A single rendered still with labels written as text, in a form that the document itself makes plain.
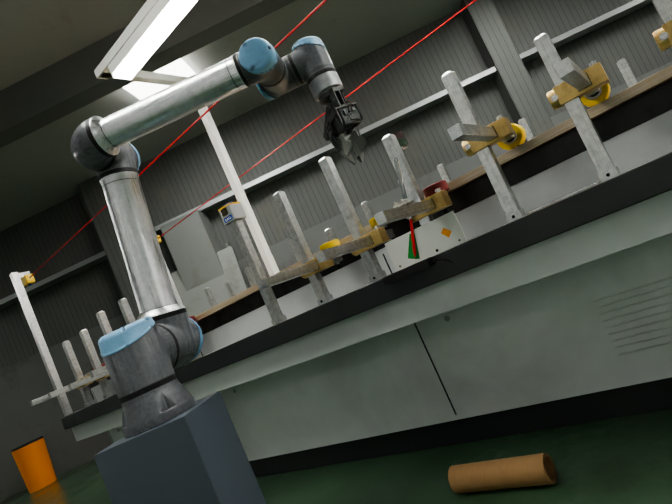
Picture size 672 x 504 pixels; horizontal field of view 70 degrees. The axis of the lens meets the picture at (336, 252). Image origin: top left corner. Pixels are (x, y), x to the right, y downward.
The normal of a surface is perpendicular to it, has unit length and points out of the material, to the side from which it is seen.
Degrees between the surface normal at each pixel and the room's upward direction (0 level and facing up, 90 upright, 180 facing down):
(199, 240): 90
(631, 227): 90
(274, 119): 90
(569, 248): 90
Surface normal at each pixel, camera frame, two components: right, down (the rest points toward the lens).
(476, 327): -0.55, 0.18
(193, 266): -0.10, -0.04
